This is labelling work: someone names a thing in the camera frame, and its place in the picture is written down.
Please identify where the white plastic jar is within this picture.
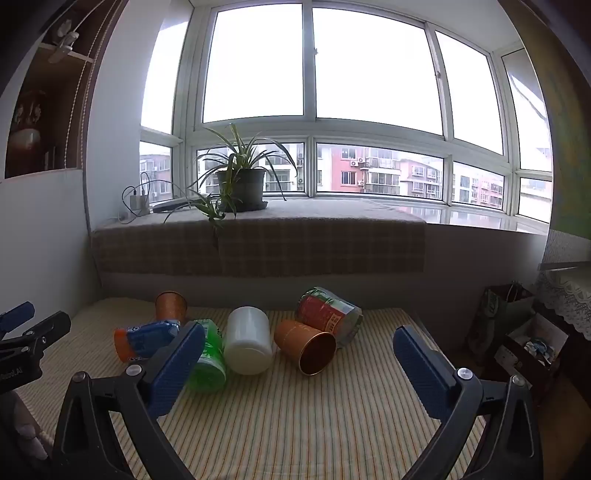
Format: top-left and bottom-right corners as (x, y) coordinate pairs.
(222, 306), (274, 376)

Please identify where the white framed window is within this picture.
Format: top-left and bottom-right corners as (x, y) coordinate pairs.
(139, 0), (555, 234)

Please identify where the white charger with cables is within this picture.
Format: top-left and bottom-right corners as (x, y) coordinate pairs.
(120, 172), (154, 223)

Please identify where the striped mat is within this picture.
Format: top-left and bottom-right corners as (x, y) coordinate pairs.
(14, 296), (488, 480)

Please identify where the green plastic bottle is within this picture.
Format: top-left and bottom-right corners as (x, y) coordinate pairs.
(187, 318), (228, 394)

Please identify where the person's left hand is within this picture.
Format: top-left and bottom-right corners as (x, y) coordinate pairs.
(0, 390), (49, 462)

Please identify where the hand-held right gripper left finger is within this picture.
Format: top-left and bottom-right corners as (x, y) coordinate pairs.
(52, 322), (206, 480)

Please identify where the red tin can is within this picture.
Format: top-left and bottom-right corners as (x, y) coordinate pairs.
(295, 287), (363, 349)

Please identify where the copper paper cup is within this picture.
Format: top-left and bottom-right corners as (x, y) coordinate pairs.
(274, 319), (337, 377)
(154, 291), (188, 326)

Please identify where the green paper bag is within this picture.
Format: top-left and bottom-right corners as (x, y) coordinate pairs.
(466, 282), (537, 366)

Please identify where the white lace cloth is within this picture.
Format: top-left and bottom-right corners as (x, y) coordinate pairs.
(537, 229), (591, 343)

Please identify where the spider plant in black pot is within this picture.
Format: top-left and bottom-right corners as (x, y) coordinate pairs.
(164, 122), (299, 251)

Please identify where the blue bottle with orange cap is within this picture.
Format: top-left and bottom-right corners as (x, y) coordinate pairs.
(114, 319), (182, 363)

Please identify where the brown vase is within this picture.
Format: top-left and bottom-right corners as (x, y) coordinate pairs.
(8, 90), (48, 163)

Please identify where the open cardboard box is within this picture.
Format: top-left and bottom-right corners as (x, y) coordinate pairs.
(493, 314), (572, 408)

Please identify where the dark flat device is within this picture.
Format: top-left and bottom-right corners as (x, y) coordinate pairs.
(152, 198), (191, 214)

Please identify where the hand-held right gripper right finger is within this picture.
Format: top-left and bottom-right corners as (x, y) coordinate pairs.
(392, 324), (544, 480)

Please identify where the plaid cloth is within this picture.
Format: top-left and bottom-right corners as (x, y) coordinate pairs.
(90, 198), (428, 278)

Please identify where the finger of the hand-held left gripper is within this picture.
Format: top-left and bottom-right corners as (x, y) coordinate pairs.
(0, 311), (72, 370)
(0, 302), (36, 341)

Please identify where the wooden wall shelf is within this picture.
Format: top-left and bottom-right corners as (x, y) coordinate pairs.
(0, 0), (127, 182)

